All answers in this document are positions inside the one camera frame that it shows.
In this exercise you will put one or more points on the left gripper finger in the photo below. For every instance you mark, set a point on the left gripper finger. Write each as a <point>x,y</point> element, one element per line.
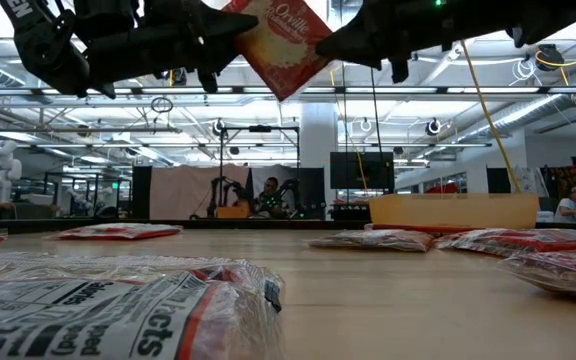
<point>218,57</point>
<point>218,27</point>

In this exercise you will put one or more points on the black background robot rig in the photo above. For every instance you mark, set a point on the black background robot rig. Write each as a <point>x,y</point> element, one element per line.
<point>260,128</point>

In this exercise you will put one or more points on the black ceiling device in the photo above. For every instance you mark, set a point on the black ceiling device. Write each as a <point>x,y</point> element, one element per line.
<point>549,55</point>

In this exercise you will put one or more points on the beige partition screen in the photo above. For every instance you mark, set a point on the beige partition screen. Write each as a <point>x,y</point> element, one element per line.
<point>183,192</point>

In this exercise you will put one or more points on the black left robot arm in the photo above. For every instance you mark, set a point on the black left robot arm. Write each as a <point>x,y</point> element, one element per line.
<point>43,45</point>

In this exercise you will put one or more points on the orange background box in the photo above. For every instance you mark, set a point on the orange background box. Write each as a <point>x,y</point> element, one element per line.
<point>232,212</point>

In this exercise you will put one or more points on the black equipment shelf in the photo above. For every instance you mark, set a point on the black equipment shelf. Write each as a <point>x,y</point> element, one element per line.
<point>350,210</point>

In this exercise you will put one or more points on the black partition panel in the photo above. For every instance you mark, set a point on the black partition panel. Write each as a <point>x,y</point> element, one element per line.
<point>141,192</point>

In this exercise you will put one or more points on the white building column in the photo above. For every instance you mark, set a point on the white building column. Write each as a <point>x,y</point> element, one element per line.
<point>318,145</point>

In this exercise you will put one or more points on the black wall monitor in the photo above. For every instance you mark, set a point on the black wall monitor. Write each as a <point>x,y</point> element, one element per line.
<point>363,170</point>

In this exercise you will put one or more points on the white robot figure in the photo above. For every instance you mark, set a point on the white robot figure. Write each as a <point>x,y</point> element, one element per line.
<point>0,170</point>

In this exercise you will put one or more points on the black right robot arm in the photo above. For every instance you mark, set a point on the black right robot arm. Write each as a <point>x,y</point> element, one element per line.
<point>543,15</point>

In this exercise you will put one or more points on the orange plastic basket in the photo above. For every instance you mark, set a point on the orange plastic basket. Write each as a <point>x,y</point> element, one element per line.
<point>453,212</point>

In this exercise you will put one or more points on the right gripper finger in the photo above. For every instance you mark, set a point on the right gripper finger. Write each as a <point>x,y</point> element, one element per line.
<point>360,42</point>

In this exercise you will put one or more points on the dark red patterned hanging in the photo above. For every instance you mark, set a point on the dark red patterned hanging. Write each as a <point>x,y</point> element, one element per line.
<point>570,180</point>

